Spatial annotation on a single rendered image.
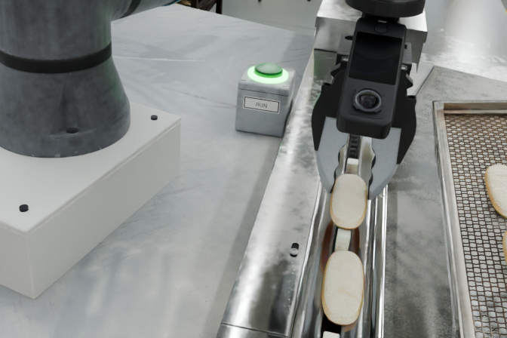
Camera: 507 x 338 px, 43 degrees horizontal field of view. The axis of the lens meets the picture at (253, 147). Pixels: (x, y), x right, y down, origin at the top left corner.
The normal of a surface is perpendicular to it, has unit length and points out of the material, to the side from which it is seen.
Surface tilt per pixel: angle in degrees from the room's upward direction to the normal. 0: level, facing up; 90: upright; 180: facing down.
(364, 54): 29
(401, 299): 0
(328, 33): 90
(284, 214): 0
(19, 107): 72
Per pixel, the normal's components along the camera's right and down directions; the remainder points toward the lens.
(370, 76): -0.03, -0.52
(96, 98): 0.76, 0.09
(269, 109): -0.19, 0.48
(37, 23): 0.06, 0.51
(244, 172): 0.07, -0.86
